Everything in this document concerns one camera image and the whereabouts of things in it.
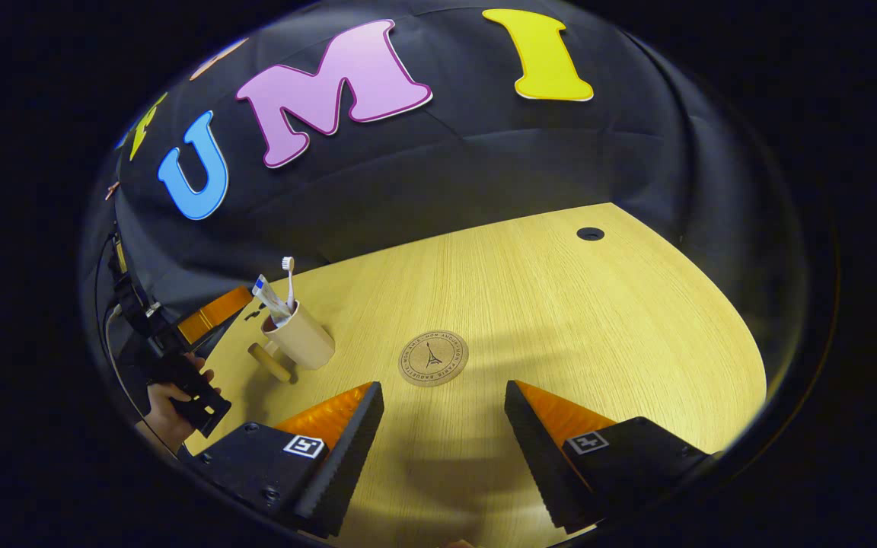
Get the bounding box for white toothpaste tube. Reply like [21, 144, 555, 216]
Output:
[252, 274, 292, 327]

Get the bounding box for black backdrop cloth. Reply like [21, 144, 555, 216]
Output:
[81, 0, 812, 366]

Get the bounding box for round cork coaster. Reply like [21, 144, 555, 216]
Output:
[398, 330, 470, 387]

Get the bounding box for wooden desktop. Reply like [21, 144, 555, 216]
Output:
[183, 202, 768, 548]

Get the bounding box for beige cup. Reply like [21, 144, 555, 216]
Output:
[248, 299, 336, 384]

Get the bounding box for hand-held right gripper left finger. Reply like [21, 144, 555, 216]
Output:
[180, 381, 384, 538]

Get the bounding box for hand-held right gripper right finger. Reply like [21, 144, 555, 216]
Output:
[505, 380, 721, 534]

